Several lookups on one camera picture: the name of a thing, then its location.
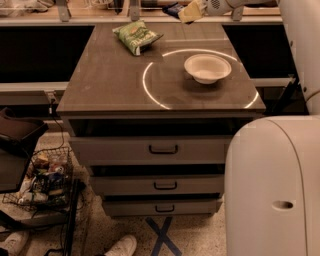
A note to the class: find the white sneaker right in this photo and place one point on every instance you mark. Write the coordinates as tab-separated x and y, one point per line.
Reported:
126	246

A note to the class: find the white sneaker left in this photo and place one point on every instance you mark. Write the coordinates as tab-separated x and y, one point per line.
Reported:
14	243

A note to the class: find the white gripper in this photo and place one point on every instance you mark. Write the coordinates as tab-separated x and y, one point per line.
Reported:
213	7

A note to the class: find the middle grey drawer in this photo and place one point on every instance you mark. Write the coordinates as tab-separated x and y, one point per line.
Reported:
158	185

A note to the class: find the white sneaker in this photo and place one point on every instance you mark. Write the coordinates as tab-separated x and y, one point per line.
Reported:
14	243
126	246

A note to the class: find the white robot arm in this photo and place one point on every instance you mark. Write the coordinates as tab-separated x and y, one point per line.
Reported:
272	171

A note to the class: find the grey drawer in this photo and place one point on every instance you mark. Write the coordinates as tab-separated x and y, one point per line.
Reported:
161	207
168	150
158	185

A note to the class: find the blue rxbar blueberry wrapper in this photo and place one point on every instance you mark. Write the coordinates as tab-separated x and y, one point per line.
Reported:
173	9

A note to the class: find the white paper bowl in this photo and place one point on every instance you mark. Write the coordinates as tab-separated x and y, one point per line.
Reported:
207	68

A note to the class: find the dark brown bin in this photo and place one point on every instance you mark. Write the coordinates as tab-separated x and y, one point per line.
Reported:
18	139

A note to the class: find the green jalapeno chip bag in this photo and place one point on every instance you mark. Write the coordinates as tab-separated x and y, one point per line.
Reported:
136	36

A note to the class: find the blue tape cross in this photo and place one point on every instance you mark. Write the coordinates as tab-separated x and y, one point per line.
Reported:
162	237

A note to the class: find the top grey drawer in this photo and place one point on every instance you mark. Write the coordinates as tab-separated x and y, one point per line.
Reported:
168	150

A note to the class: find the grey drawer cabinet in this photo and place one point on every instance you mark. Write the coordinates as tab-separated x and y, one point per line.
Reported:
115	94

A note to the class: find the bottom grey drawer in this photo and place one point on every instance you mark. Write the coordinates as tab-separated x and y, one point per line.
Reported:
161	207

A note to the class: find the wire basket with snacks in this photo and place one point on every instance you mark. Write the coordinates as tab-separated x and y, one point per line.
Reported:
47	183

